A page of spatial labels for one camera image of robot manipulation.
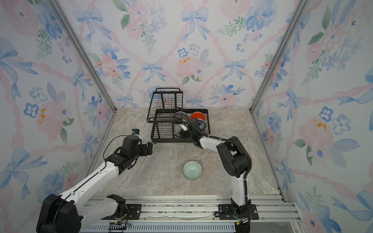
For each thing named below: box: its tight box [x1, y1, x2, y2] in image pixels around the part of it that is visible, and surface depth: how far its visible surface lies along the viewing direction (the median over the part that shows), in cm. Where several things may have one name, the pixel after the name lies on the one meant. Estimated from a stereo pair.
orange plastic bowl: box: [190, 111, 206, 122], surface depth 108 cm
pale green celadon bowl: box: [182, 160, 203, 181], surface depth 87 cm
